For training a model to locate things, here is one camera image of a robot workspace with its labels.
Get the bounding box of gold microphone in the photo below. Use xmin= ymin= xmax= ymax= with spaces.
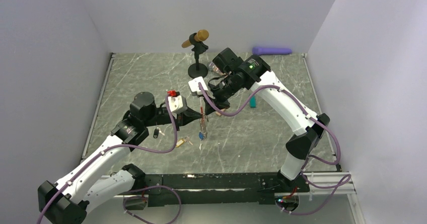
xmin=181 ymin=29 xmax=209 ymax=48

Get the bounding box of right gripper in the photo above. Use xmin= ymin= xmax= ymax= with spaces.
xmin=203 ymin=72 xmax=243 ymax=115

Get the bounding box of purple microphone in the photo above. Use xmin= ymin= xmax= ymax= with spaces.
xmin=252 ymin=46 xmax=293 ymax=55

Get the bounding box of glitter silver microphone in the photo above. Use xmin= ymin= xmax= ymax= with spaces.
xmin=207 ymin=61 xmax=224 ymax=76

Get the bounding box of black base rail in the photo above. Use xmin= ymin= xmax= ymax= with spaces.
xmin=124 ymin=172 xmax=310 ymax=207

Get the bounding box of teal block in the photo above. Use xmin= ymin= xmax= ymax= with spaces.
xmin=249 ymin=96 xmax=257 ymax=108

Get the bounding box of blue key tag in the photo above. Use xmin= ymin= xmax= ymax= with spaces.
xmin=198 ymin=132 xmax=205 ymax=140

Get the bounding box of purple cable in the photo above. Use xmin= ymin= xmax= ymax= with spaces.
xmin=198 ymin=82 xmax=352 ymax=216
xmin=36 ymin=94 xmax=182 ymax=224

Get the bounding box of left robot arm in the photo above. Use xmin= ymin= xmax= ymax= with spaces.
xmin=37 ymin=91 xmax=202 ymax=223

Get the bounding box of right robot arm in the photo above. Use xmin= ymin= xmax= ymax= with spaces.
xmin=193 ymin=48 xmax=330 ymax=192

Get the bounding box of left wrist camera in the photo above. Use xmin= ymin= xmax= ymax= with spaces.
xmin=168 ymin=95 xmax=188 ymax=114

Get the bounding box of black tag with key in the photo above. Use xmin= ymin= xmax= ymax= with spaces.
xmin=153 ymin=127 xmax=165 ymax=139

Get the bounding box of red handled key holder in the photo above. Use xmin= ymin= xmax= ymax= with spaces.
xmin=199 ymin=105 xmax=208 ymax=141

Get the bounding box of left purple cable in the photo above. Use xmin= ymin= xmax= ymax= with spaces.
xmin=36 ymin=94 xmax=182 ymax=224

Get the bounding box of yellow key tag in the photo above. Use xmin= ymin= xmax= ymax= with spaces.
xmin=176 ymin=138 xmax=188 ymax=147

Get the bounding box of black microphone stand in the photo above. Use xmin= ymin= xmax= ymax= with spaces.
xmin=188 ymin=42 xmax=209 ymax=79

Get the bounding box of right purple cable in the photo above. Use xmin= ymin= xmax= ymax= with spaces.
xmin=198 ymin=82 xmax=352 ymax=216

